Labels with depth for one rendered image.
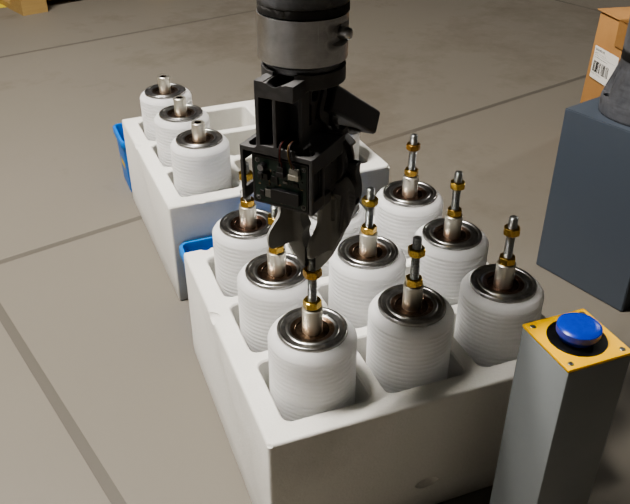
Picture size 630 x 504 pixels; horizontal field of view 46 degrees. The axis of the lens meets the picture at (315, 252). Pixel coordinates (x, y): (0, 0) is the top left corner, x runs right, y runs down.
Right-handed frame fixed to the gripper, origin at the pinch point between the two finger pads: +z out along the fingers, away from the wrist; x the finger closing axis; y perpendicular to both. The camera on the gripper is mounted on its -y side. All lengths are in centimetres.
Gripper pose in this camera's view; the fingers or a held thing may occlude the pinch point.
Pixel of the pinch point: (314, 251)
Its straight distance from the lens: 74.6
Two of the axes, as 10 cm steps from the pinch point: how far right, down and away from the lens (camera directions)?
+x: 8.8, 2.5, -3.9
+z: 0.0, 8.4, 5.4
